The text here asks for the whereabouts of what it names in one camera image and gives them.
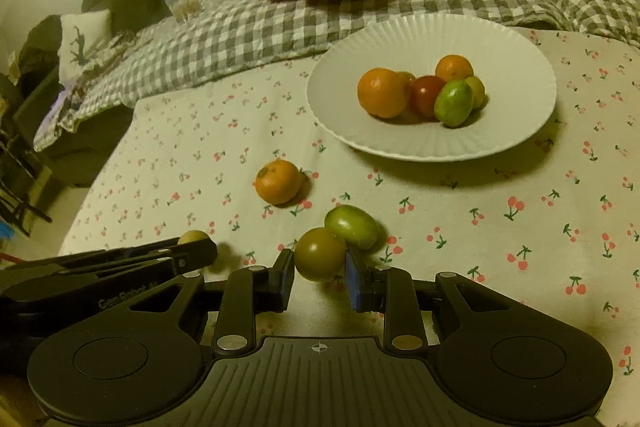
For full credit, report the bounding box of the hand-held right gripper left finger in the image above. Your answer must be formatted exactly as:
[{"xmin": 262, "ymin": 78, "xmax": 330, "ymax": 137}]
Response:
[{"xmin": 119, "ymin": 249, "xmax": 296, "ymax": 355}]

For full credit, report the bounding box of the cherry print tablecloth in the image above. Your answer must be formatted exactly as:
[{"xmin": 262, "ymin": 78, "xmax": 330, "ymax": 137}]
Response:
[{"xmin": 57, "ymin": 24, "xmax": 640, "ymax": 427}]

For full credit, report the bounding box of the grey checked blanket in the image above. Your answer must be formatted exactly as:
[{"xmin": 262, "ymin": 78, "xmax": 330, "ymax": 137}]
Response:
[{"xmin": 32, "ymin": 0, "xmax": 640, "ymax": 148}]

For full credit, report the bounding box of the large orange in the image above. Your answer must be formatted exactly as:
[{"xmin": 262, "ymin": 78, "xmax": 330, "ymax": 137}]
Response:
[{"xmin": 357, "ymin": 68, "xmax": 410, "ymax": 119}]

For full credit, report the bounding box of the white ribbed plate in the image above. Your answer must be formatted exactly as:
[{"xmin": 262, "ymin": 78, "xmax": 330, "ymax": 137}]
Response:
[{"xmin": 306, "ymin": 13, "xmax": 557, "ymax": 163}]

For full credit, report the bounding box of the white pillow with black print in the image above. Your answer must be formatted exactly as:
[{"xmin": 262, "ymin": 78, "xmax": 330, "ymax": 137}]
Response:
[{"xmin": 59, "ymin": 9, "xmax": 113, "ymax": 80}]

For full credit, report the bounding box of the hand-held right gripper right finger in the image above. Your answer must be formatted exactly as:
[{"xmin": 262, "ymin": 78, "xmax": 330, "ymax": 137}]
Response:
[{"xmin": 345, "ymin": 249, "xmax": 521, "ymax": 354}]

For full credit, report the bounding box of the red tomato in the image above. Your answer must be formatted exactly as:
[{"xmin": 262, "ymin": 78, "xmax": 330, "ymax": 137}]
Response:
[{"xmin": 409, "ymin": 75, "xmax": 447, "ymax": 120}]

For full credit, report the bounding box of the green tomato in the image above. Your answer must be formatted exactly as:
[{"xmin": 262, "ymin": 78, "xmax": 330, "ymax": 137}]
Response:
[
  {"xmin": 293, "ymin": 227, "xmax": 348, "ymax": 282},
  {"xmin": 324, "ymin": 204, "xmax": 379, "ymax": 251},
  {"xmin": 433, "ymin": 79, "xmax": 474, "ymax": 128}
]

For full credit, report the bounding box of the dark jacket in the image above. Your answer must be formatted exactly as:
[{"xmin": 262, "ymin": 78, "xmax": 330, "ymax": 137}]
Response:
[{"xmin": 17, "ymin": 14, "xmax": 63, "ymax": 82}]

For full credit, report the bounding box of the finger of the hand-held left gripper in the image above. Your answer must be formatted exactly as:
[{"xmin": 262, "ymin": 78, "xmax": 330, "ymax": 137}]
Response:
[
  {"xmin": 97, "ymin": 241, "xmax": 219, "ymax": 280},
  {"xmin": 60, "ymin": 243, "xmax": 183, "ymax": 264}
]

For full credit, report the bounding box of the small tangerine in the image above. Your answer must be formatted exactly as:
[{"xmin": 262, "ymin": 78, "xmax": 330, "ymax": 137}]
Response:
[
  {"xmin": 255, "ymin": 159, "xmax": 303, "ymax": 206},
  {"xmin": 435, "ymin": 54, "xmax": 474, "ymax": 82}
]

